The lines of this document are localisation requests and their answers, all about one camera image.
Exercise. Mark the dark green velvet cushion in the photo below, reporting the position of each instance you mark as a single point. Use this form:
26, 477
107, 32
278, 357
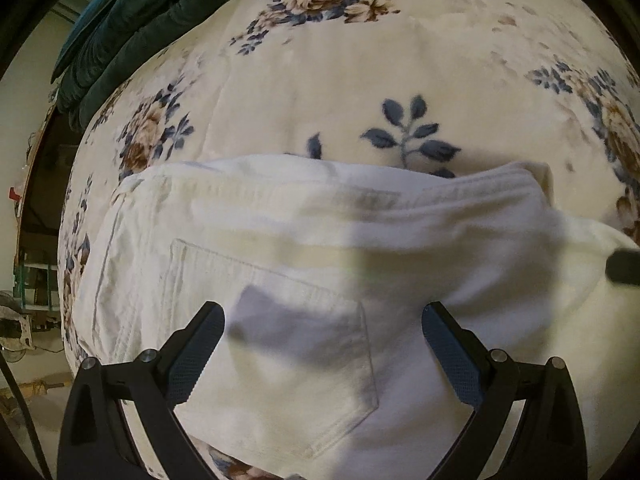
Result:
120, 25

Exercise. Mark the green shelf rack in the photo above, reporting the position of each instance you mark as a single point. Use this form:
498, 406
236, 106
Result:
32, 285

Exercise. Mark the wooden bed frame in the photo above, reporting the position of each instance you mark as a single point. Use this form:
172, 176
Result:
35, 170

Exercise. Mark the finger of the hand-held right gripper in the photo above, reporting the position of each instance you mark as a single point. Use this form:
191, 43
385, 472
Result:
624, 266

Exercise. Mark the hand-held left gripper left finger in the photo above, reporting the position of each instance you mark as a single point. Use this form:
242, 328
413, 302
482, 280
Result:
196, 351

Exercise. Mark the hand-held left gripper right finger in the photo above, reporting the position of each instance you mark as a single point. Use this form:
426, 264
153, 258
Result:
452, 355

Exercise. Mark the floral fleece blanket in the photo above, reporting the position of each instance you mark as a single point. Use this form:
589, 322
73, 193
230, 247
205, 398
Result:
350, 70

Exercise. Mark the white pants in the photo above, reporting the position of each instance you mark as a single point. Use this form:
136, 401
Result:
300, 270

